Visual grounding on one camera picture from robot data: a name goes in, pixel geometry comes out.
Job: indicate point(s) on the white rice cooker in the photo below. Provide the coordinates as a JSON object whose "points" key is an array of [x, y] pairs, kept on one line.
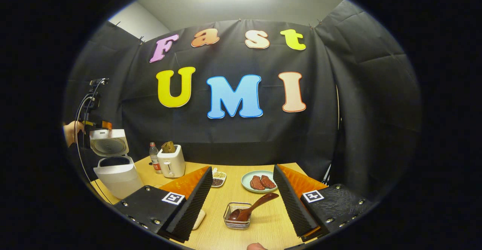
{"points": [[118, 178]]}

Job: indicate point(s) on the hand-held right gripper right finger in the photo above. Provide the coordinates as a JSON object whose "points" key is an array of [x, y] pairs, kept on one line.
{"points": [[293, 208]]}

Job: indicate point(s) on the pale green plate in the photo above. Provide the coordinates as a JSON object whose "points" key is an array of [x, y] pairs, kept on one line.
{"points": [[246, 180]]}

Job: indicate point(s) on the black backdrop cloth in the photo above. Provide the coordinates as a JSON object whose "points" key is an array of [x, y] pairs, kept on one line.
{"points": [[226, 137]]}

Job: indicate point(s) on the white toaster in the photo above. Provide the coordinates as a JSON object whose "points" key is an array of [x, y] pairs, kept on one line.
{"points": [[171, 163]]}

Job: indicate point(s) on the brown toast slice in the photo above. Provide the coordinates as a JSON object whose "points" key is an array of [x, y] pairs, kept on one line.
{"points": [[168, 147]]}

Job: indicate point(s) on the red meat piece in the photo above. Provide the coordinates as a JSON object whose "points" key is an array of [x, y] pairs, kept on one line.
{"points": [[268, 181], [257, 183]]}

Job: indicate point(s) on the white divided grain dish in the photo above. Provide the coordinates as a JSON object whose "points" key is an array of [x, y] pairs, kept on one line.
{"points": [[218, 178]]}

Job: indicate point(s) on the brown wooden spoon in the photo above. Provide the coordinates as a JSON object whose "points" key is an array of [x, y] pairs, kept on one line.
{"points": [[260, 204]]}

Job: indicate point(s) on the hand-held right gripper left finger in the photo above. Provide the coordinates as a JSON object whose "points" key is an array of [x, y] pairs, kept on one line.
{"points": [[188, 212]]}

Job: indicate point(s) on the clear plastic water bottle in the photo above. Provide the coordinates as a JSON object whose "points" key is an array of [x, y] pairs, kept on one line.
{"points": [[155, 159]]}

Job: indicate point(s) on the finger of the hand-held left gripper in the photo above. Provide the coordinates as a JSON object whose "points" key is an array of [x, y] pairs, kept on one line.
{"points": [[107, 125]]}

